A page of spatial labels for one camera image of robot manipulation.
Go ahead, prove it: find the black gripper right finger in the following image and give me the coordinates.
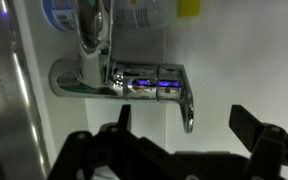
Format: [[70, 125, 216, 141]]
[[228, 104, 288, 180]]

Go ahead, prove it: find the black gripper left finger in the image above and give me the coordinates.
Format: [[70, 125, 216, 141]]
[[47, 104, 185, 180]]

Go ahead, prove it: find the chrome single lever faucet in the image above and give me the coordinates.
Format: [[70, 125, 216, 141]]
[[48, 0, 196, 135]]

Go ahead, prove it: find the stainless steel sink edge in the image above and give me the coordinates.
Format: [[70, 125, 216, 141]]
[[0, 0, 52, 180]]

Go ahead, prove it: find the blue labelled round container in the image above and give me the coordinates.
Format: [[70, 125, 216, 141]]
[[40, 0, 80, 33]]

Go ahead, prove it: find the soap bottle with yellow cap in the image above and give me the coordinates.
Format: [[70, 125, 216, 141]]
[[111, 0, 202, 31]]

